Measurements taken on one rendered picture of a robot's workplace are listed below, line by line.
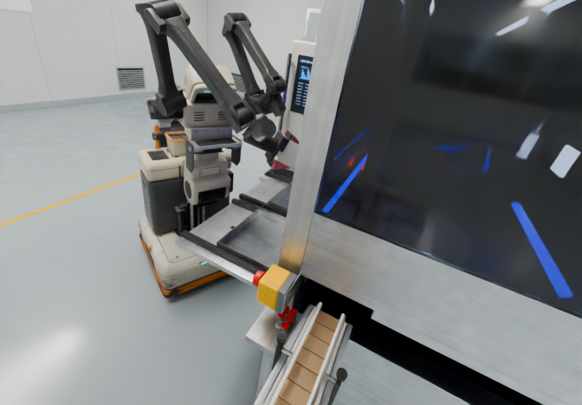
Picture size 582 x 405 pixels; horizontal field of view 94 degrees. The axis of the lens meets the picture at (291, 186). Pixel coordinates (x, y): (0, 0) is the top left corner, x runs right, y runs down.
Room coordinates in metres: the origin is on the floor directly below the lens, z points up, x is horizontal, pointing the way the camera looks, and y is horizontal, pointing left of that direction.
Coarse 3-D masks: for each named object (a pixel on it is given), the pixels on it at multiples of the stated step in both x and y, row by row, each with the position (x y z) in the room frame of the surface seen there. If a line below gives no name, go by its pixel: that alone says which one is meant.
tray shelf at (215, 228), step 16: (256, 192) 1.13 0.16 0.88; (272, 192) 1.15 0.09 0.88; (224, 208) 0.95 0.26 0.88; (240, 208) 0.97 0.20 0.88; (208, 224) 0.83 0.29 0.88; (224, 224) 0.84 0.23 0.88; (208, 240) 0.74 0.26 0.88; (208, 256) 0.66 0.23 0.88; (240, 272) 0.62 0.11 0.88; (256, 288) 0.58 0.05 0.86
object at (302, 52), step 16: (304, 48) 1.65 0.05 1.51; (304, 64) 1.64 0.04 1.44; (288, 80) 1.67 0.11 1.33; (304, 80) 1.64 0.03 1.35; (288, 96) 1.67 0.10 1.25; (304, 96) 1.63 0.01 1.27; (288, 112) 1.66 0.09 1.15; (288, 128) 1.66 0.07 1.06; (288, 144) 1.65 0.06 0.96; (288, 160) 1.65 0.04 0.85
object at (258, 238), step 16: (240, 224) 0.82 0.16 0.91; (256, 224) 0.87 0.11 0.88; (272, 224) 0.89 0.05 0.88; (224, 240) 0.74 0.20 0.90; (240, 240) 0.77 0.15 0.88; (256, 240) 0.78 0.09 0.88; (272, 240) 0.80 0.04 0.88; (240, 256) 0.67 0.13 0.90; (256, 256) 0.70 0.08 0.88; (272, 256) 0.71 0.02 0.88
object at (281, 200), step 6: (288, 186) 1.20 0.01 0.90; (282, 192) 1.14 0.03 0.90; (288, 192) 1.17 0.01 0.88; (270, 198) 1.03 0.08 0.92; (276, 198) 1.08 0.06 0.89; (282, 198) 1.11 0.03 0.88; (288, 198) 1.12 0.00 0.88; (270, 204) 1.01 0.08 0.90; (276, 204) 1.00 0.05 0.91; (282, 204) 1.05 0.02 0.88
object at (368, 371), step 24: (336, 312) 0.53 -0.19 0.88; (360, 336) 0.47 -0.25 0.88; (360, 360) 0.44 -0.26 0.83; (384, 360) 0.42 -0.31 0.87; (408, 360) 0.43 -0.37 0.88; (360, 384) 0.43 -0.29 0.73; (384, 384) 0.41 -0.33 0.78; (408, 384) 0.39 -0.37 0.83; (432, 384) 0.38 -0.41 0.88; (456, 384) 0.39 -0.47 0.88
